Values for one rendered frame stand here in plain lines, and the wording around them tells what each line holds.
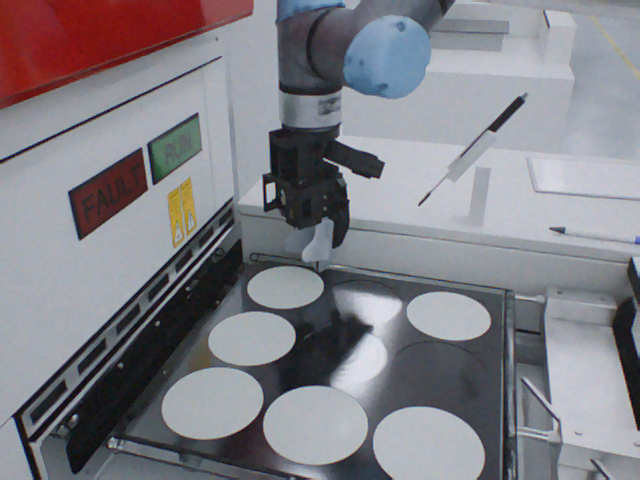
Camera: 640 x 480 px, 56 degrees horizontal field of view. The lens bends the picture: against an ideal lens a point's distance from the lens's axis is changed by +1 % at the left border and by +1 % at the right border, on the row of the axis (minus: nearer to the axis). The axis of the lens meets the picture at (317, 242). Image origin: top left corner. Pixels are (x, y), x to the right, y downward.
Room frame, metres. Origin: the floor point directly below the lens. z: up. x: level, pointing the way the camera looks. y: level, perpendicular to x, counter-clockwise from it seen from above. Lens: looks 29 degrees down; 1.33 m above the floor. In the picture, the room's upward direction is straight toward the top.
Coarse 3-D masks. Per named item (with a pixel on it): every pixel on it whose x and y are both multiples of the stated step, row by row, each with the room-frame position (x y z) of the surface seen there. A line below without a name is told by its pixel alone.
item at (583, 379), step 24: (552, 336) 0.59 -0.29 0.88; (576, 336) 0.59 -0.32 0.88; (600, 336) 0.59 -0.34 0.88; (552, 360) 0.54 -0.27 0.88; (576, 360) 0.54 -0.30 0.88; (600, 360) 0.54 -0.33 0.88; (552, 384) 0.50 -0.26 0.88; (576, 384) 0.50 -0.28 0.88; (600, 384) 0.50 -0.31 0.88; (624, 384) 0.50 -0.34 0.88; (576, 408) 0.46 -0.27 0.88; (600, 408) 0.46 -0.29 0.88; (624, 408) 0.47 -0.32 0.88; (552, 456) 0.41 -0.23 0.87
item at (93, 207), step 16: (128, 160) 0.55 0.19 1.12; (112, 176) 0.53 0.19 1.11; (128, 176) 0.55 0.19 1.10; (144, 176) 0.58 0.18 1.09; (80, 192) 0.48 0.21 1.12; (96, 192) 0.50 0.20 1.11; (112, 192) 0.52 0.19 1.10; (128, 192) 0.55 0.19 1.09; (80, 208) 0.48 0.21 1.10; (96, 208) 0.50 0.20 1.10; (112, 208) 0.52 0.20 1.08; (80, 224) 0.47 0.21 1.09; (96, 224) 0.49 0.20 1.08
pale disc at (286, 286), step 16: (272, 272) 0.70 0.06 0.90; (288, 272) 0.70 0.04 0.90; (304, 272) 0.70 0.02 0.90; (256, 288) 0.66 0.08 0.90; (272, 288) 0.66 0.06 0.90; (288, 288) 0.66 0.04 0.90; (304, 288) 0.66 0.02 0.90; (320, 288) 0.66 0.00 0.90; (272, 304) 0.62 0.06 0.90; (288, 304) 0.62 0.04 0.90; (304, 304) 0.62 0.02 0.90
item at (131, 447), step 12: (108, 444) 0.40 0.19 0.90; (120, 444) 0.40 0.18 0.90; (132, 444) 0.39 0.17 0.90; (144, 444) 0.39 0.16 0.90; (144, 456) 0.39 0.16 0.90; (156, 456) 0.38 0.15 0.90; (168, 456) 0.38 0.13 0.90; (192, 456) 0.38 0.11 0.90; (204, 456) 0.38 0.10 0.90; (192, 468) 0.37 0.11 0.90; (204, 468) 0.37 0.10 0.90; (216, 468) 0.37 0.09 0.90; (228, 468) 0.37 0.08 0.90; (240, 468) 0.37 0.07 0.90; (252, 468) 0.37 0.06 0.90
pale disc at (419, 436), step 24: (408, 408) 0.44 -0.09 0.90; (432, 408) 0.44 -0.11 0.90; (384, 432) 0.41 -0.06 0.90; (408, 432) 0.41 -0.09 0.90; (432, 432) 0.41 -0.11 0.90; (456, 432) 0.41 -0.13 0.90; (384, 456) 0.38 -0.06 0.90; (408, 456) 0.38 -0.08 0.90; (432, 456) 0.38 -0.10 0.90; (456, 456) 0.38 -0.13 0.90; (480, 456) 0.38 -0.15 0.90
